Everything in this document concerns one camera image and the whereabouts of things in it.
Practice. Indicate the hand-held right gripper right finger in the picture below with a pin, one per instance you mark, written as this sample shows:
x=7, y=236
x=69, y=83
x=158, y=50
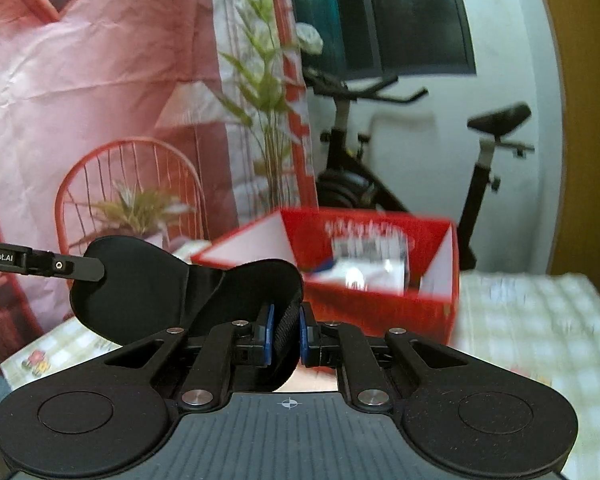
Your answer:
x=307, y=337

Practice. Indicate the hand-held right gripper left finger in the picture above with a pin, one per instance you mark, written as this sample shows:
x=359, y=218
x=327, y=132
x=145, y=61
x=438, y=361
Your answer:
x=266, y=337

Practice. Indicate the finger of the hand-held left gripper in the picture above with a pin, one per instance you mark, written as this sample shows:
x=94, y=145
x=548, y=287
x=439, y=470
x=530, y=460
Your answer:
x=60, y=265

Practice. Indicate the black eye mask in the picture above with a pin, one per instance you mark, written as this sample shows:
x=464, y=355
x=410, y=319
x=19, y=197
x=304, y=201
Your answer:
x=130, y=290

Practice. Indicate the red cardboard box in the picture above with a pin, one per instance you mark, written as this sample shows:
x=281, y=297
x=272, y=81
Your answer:
x=380, y=305

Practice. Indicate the white plastic packet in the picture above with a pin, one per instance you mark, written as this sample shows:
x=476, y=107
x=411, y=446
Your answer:
x=375, y=275

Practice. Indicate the black exercise bike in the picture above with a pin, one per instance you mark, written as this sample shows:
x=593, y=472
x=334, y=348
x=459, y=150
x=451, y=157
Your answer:
x=350, y=180

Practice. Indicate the red printed backdrop cloth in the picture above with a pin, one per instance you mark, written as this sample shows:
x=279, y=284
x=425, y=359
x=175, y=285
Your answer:
x=105, y=85

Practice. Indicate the checkered rabbit print blanket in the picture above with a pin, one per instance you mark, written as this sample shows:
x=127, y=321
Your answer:
x=525, y=320

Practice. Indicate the white crumpled bag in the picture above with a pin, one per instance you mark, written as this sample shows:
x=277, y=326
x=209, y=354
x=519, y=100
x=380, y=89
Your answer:
x=309, y=37

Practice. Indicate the dark framed window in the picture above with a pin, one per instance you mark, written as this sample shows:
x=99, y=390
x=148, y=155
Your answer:
x=380, y=20

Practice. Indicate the wooden panel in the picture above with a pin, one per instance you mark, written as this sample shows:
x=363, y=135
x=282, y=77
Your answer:
x=590, y=135

